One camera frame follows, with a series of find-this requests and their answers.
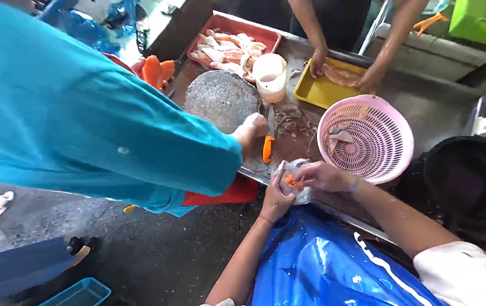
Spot blue plastic bag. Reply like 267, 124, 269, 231
54, 0, 139, 54

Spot metal work table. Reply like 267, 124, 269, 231
171, 10, 486, 247

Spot bright green plastic crate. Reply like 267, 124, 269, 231
449, 0, 486, 47

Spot pile of fish fillets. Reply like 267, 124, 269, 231
190, 28, 267, 80

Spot knife with orange handle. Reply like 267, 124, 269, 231
262, 105, 276, 165

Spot large black tub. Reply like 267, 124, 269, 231
423, 136, 486, 232

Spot person's right forearm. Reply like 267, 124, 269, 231
348, 178, 461, 259

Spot pile of grey fish scraps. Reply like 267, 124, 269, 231
274, 108, 316, 139

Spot clear plastic bag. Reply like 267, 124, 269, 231
279, 158, 313, 206

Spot pale fish scraps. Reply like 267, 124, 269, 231
328, 122, 354, 154

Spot orange plastic tool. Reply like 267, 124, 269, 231
413, 12, 449, 37

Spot red plastic tray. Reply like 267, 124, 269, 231
187, 14, 282, 82

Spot pink plastic colander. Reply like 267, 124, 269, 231
317, 94, 414, 185

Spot pink fish piece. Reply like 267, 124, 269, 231
323, 64, 361, 87

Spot light blue plastic basket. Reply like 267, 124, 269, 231
38, 277, 112, 306

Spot person's left forearm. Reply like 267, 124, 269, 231
205, 216, 274, 306

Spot yellow plastic tray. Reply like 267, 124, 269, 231
294, 57, 377, 110

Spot white foam box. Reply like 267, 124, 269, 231
371, 23, 486, 83

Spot orange shredded food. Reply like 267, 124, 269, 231
284, 173, 304, 191

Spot round grey cutting board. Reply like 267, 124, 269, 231
183, 70, 262, 134

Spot person's right hand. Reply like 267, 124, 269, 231
294, 161, 358, 194

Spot orange food pieces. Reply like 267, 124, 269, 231
142, 55, 175, 92

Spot person's left hand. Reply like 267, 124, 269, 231
260, 161, 296, 224

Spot white plastic container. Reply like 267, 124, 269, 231
252, 53, 287, 104

